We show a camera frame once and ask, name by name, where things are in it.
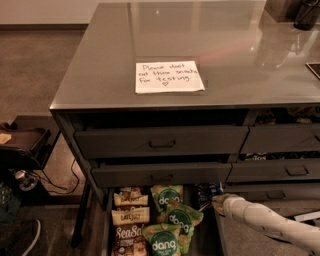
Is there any blue chip bag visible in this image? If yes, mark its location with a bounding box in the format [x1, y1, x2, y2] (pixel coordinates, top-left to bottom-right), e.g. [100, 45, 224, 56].
[196, 182, 223, 211]

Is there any bottom right drawer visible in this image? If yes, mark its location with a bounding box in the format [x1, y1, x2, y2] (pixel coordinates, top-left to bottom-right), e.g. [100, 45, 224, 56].
[224, 183, 320, 201]

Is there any white handwritten paper note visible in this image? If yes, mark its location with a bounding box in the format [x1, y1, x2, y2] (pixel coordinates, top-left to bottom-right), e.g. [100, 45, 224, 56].
[135, 61, 205, 94]

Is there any cream bare snack bag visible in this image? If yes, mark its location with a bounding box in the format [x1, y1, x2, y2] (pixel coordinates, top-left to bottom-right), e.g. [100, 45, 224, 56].
[113, 194, 148, 206]
[112, 207, 150, 225]

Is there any top right drawer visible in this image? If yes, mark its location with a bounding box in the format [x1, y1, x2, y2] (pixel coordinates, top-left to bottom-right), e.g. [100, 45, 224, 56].
[241, 123, 320, 153]

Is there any middle green dang bag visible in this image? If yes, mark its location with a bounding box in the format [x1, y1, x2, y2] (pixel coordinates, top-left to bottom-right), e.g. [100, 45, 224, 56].
[165, 199, 204, 254]

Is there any brown sea salt snack bag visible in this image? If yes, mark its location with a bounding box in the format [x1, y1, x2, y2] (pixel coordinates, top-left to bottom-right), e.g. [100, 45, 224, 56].
[112, 224, 149, 256]

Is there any black cable left floor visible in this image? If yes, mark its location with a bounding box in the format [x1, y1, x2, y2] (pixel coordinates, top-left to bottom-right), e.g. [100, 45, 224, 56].
[32, 157, 81, 196]

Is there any back cream bare snack bag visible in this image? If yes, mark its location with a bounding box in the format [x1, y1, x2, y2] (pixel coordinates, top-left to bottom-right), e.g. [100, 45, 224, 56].
[113, 194, 148, 206]

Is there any back green dang bag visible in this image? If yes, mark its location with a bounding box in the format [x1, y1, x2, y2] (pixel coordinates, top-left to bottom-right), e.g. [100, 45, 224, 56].
[151, 185, 183, 223]

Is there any black mesh pencil cup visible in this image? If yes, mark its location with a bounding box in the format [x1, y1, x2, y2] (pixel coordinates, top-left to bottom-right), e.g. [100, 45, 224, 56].
[293, 0, 320, 31]

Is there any white power strip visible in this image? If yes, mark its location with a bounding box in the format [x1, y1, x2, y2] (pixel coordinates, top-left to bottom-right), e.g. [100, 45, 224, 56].
[294, 211, 320, 222]

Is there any front cream bare snack bag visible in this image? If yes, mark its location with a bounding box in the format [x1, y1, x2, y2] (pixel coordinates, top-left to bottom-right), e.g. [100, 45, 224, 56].
[112, 207, 150, 225]

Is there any silver round metal object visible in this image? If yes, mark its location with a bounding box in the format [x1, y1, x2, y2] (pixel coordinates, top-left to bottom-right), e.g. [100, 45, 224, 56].
[15, 170, 38, 191]

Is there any open bottom left drawer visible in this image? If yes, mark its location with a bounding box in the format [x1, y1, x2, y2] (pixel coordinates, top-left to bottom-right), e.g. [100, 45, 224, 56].
[101, 188, 227, 256]

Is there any grey glass-top drawer cabinet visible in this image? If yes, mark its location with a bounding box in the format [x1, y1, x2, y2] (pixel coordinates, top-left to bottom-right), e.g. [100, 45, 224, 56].
[49, 0, 320, 249]

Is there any green plastic crate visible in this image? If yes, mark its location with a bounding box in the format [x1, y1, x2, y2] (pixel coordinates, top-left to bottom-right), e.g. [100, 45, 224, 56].
[0, 182, 21, 224]

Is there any grey sneaker shoe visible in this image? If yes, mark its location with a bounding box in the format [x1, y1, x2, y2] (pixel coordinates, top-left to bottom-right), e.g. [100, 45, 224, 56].
[19, 219, 41, 256]

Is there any dark tablet on counter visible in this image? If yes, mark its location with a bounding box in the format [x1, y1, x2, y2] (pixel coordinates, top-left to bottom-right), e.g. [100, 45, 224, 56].
[306, 62, 320, 80]

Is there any middle right drawer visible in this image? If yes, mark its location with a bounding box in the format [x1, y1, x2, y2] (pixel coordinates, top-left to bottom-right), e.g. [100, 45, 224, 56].
[227, 159, 320, 183]

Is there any green dang bag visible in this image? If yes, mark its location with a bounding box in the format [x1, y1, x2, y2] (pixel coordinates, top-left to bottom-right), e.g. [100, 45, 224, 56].
[142, 223, 181, 256]
[165, 199, 204, 254]
[151, 185, 183, 223]

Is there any front green dang bag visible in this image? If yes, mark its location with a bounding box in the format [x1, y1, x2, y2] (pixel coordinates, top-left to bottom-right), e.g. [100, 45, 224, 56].
[142, 223, 181, 256]

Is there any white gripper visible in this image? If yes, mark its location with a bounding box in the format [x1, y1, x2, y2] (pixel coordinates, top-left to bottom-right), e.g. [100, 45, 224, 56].
[211, 194, 249, 221]

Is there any black side tray stand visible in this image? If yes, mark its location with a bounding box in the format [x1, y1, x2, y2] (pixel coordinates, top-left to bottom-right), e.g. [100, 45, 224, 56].
[0, 123, 51, 169]

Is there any top left drawer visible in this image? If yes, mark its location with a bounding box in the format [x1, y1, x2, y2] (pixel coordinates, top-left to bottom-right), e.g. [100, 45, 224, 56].
[74, 126, 248, 159]

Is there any middle left drawer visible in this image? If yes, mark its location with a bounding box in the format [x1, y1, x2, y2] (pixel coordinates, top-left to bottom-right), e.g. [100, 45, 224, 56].
[92, 162, 231, 188]

